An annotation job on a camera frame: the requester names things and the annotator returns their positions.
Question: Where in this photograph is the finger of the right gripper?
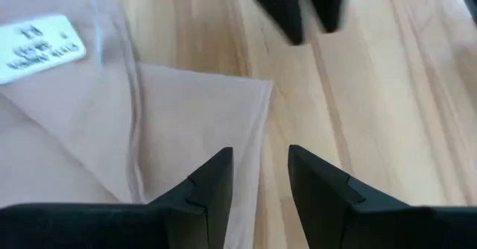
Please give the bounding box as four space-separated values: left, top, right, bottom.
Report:
238 0 306 47
300 0 346 34

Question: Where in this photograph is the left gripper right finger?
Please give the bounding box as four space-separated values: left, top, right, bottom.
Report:
288 144 477 249

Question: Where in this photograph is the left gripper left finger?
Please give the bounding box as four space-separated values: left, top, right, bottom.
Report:
0 147 234 249

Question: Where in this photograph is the pink towel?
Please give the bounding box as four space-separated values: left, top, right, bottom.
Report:
0 0 275 249

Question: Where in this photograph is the white label tag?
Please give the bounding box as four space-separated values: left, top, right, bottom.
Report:
0 13 87 85

